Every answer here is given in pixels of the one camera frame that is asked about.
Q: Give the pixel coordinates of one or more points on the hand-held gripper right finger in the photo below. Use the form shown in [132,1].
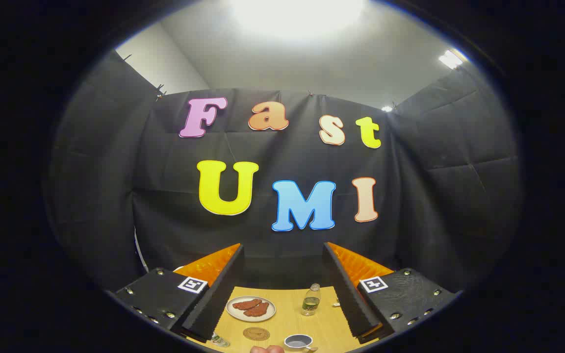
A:
[348,294]

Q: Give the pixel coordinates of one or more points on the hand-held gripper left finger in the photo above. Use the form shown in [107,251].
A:
[218,299]

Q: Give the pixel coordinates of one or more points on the round cork coaster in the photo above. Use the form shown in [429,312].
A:
[256,334]

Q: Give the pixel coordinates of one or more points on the clear plastic water bottle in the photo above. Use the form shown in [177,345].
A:
[310,301]

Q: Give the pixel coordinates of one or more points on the brown meat slice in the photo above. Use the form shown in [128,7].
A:
[247,304]
[258,310]

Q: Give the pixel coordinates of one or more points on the wooden table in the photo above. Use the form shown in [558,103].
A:
[321,323]

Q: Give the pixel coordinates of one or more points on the white round plate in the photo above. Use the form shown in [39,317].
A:
[264,318]

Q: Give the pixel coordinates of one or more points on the black backdrop cloth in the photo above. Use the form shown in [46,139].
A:
[410,196]

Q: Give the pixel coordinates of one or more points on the large ceiling light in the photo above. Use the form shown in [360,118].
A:
[297,14]

